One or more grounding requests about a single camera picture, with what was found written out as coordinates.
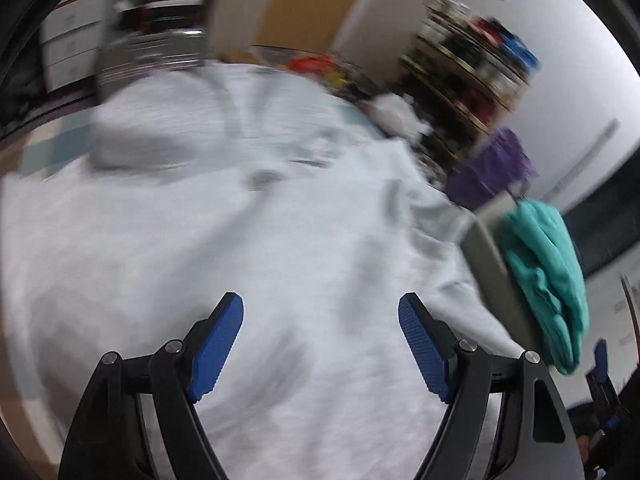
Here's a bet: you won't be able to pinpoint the grey padded box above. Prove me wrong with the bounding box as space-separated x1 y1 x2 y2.
459 195 556 366

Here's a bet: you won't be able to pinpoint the light grey sweatshirt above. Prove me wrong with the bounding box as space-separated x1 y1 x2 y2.
0 65 538 480

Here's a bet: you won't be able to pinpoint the white crumpled bag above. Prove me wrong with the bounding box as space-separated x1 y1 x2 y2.
370 92 431 136

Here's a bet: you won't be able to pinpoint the stack of white drawer boxes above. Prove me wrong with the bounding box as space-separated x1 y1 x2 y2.
40 0 108 91

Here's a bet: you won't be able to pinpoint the assorted sneakers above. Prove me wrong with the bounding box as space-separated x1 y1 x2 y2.
425 0 541 126

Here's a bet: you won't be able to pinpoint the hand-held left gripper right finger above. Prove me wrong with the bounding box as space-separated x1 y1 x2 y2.
398 292 586 480

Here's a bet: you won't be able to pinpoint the purple cloth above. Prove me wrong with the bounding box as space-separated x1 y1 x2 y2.
445 127 538 211

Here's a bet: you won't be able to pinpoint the silver suitcase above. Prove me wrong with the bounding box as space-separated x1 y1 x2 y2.
100 25 206 86

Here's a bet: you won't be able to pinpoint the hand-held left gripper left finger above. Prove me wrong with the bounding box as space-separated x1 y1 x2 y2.
59 292 244 480

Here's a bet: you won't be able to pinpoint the teal garment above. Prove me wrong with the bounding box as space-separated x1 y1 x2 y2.
500 199 590 376

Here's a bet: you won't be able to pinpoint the black framed glass door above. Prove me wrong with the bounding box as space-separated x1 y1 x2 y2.
565 160 640 281

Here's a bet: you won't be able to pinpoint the red and yellow tangle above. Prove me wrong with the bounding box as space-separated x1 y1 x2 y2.
287 55 351 92

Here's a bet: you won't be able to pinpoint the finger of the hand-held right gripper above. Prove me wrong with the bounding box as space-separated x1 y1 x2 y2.
594 338 609 386

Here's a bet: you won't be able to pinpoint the wooden door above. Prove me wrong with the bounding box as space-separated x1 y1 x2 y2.
255 0 391 61

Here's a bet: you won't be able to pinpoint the wooden shoe rack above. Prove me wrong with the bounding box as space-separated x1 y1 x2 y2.
400 0 541 191

